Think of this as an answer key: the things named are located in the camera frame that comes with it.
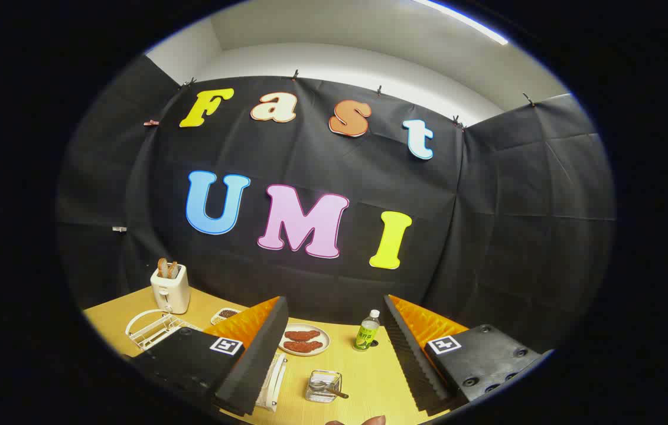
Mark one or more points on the red-brown sausage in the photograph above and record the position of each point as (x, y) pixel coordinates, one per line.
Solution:
(302, 335)
(303, 346)

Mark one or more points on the green tea bottle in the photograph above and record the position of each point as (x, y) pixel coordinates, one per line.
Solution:
(366, 333)

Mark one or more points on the white toaster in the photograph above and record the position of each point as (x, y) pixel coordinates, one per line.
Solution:
(170, 292)

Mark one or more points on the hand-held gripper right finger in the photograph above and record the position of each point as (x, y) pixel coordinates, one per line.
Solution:
(413, 366)

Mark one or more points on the white divided bean tray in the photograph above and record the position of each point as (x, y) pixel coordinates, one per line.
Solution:
(227, 313)

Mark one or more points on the toast slice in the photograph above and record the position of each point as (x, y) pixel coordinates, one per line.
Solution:
(173, 270)
(162, 267)

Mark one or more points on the white plate with sausages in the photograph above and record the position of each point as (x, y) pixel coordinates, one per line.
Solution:
(322, 339)

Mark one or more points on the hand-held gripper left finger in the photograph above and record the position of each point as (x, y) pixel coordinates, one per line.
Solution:
(251, 366)

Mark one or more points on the black backdrop cloth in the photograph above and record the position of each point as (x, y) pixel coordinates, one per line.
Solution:
(487, 195)

